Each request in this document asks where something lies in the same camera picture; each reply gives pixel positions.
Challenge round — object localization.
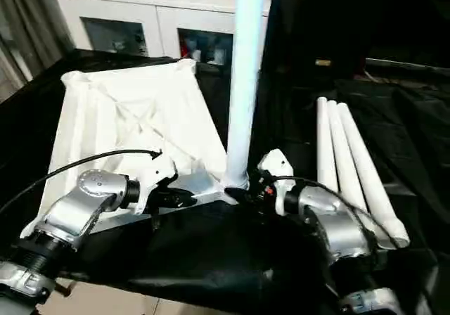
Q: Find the white plastic table leg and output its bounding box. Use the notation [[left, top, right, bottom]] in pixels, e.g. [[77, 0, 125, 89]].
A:
[[335, 102, 411, 250], [224, 0, 271, 190], [326, 99, 369, 212], [315, 96, 341, 190]]

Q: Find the white plastic table top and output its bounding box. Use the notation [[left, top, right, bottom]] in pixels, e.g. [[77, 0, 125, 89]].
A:
[[19, 58, 248, 239]]

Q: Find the black mat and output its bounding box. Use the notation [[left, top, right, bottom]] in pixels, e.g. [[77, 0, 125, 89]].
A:
[[0, 47, 450, 315]]

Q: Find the dark metal bar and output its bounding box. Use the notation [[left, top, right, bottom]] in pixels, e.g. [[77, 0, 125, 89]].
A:
[[365, 57, 450, 72]]

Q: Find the white sideboard cabinet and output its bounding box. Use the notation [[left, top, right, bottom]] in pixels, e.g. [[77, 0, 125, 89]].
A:
[[52, 0, 276, 66]]

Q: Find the grey curtain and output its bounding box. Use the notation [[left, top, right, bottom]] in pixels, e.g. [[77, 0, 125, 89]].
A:
[[0, 0, 75, 80]]

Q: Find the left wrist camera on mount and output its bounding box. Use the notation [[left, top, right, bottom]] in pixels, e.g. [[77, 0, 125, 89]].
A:
[[134, 155, 179, 218]]

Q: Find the black left camera cable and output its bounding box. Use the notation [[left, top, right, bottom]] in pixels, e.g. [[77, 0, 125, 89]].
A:
[[0, 148, 164, 214]]

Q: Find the black table frame leg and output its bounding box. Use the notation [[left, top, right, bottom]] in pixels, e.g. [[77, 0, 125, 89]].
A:
[[54, 278, 77, 297]]

